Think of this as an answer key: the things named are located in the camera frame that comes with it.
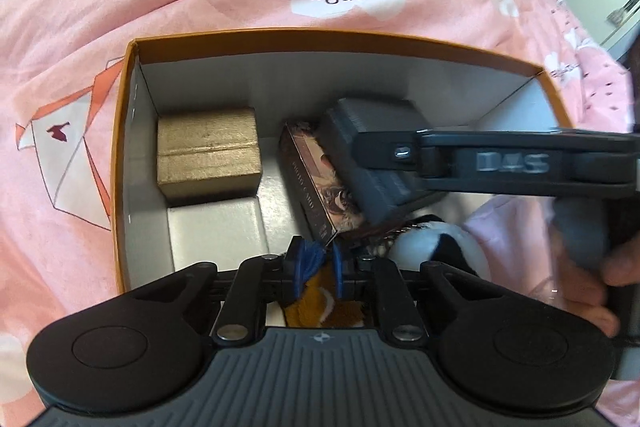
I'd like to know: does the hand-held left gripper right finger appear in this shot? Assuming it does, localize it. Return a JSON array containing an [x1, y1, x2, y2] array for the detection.
[[332, 243, 497, 344]]

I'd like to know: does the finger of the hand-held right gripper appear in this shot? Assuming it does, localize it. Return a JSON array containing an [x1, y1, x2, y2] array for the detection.
[[350, 130, 426, 180]]

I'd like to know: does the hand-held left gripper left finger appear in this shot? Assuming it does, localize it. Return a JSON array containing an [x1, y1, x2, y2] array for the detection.
[[131, 236, 307, 343]]

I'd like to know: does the blue tassel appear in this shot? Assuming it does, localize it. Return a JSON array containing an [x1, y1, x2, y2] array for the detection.
[[292, 236, 328, 299]]

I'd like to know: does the mustard plush toy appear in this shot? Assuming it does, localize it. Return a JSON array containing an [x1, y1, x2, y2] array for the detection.
[[281, 264, 370, 332]]

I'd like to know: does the dark grey ribbed box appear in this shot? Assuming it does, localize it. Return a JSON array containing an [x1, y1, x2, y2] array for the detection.
[[319, 96, 443, 229]]

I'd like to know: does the brown patterned card box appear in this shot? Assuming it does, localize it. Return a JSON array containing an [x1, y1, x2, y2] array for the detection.
[[278, 121, 372, 249]]

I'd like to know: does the orange cardboard box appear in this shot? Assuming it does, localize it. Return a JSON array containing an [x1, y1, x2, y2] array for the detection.
[[109, 26, 577, 297]]

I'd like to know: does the person's right hand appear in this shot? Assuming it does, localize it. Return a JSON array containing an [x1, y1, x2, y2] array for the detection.
[[552, 238, 640, 339]]

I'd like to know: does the black and white plush toy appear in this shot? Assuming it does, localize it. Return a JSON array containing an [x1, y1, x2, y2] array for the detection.
[[386, 213, 495, 284]]

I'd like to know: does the gold box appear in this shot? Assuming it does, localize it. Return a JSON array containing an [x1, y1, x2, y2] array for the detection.
[[156, 107, 264, 208]]

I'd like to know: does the pink printed blanket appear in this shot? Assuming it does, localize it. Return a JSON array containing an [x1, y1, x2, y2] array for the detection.
[[0, 0, 640, 413]]

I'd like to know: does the metal key chain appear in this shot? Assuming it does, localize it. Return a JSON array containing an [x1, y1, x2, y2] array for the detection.
[[350, 221, 418, 258]]

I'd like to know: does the metal door handle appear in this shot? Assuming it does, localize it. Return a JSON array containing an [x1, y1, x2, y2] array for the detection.
[[606, 0, 640, 25]]

